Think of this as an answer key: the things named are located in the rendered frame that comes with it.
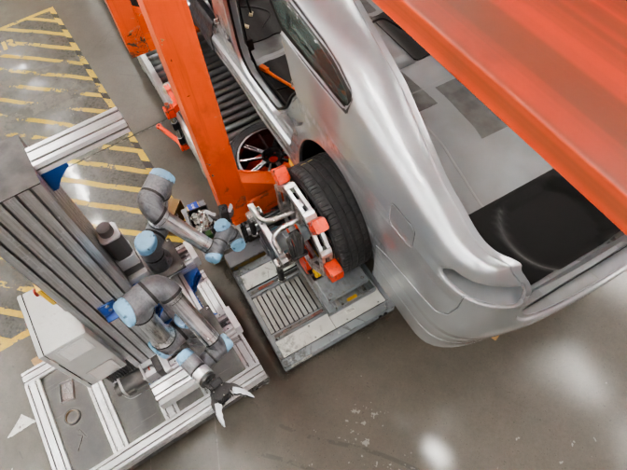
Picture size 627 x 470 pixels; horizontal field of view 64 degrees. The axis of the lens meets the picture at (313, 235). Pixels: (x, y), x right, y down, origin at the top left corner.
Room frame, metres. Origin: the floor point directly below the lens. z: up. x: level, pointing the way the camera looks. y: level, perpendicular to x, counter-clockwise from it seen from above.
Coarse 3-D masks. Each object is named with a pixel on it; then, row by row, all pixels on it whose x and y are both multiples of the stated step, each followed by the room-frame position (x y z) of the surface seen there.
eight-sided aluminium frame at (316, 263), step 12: (276, 192) 1.70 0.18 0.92; (288, 192) 1.54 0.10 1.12; (300, 192) 1.53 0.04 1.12; (288, 204) 1.71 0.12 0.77; (312, 216) 1.38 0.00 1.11; (324, 240) 1.30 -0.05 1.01; (312, 252) 1.46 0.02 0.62; (324, 252) 1.25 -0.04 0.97; (312, 264) 1.37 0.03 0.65; (324, 276) 1.23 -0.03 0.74
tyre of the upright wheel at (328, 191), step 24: (288, 168) 1.75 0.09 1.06; (312, 168) 1.65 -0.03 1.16; (336, 168) 1.62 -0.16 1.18; (312, 192) 1.49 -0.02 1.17; (336, 192) 1.47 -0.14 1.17; (336, 216) 1.36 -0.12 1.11; (360, 216) 1.37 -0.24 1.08; (336, 240) 1.27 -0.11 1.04; (360, 240) 1.29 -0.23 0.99; (360, 264) 1.27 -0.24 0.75
